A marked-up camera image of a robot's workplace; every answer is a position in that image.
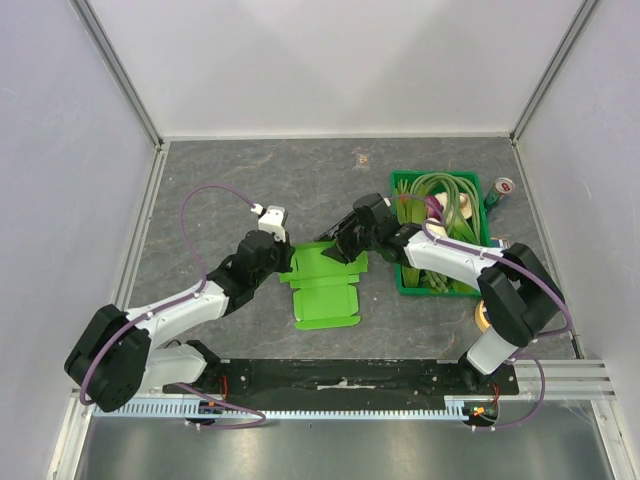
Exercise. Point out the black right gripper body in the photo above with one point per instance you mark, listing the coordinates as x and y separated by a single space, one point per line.
347 240

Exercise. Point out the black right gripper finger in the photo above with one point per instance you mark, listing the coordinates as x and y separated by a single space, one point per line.
340 252
342 234

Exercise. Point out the green paper box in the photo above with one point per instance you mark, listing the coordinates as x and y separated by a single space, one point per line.
325 294

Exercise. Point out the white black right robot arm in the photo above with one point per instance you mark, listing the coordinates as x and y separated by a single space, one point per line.
519 294

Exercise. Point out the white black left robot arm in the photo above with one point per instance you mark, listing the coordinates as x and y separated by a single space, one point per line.
120 352

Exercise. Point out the blue small box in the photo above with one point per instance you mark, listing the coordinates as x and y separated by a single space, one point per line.
501 243

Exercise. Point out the purple onion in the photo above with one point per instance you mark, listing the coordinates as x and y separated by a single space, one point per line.
434 208

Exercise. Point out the white radish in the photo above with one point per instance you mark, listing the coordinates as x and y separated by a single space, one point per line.
434 230

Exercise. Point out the green plastic crate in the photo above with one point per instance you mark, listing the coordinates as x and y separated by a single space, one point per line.
435 292

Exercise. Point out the green long beans bundle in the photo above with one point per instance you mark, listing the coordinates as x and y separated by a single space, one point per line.
460 200

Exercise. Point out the green red drink can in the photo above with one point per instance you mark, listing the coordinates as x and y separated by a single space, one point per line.
500 188

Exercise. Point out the yellow masking tape roll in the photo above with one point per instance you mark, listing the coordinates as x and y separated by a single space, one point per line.
481 317

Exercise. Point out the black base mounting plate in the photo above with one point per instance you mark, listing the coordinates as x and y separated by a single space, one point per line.
348 384

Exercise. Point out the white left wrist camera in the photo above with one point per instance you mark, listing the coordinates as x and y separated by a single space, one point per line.
272 219

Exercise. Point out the light blue cable duct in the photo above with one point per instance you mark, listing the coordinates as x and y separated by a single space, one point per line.
193 408

